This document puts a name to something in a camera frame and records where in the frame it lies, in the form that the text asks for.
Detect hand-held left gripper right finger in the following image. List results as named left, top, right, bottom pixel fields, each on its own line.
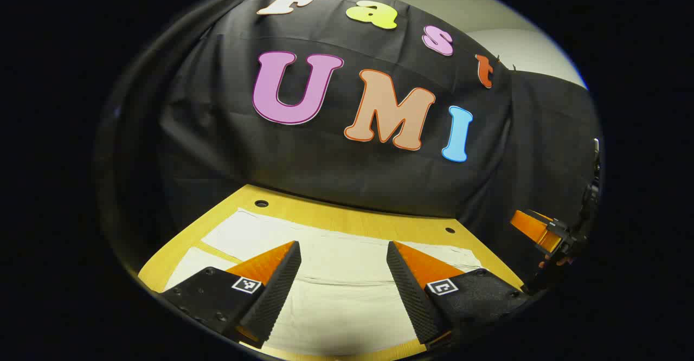
left=386, top=241, right=530, bottom=351

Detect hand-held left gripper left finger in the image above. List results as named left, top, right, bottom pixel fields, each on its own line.
left=157, top=240, right=302, bottom=350

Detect white jeans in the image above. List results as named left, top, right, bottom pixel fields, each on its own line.
left=163, top=208, right=483, bottom=356

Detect black backdrop cloth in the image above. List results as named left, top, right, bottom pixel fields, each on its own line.
left=95, top=0, right=602, bottom=296

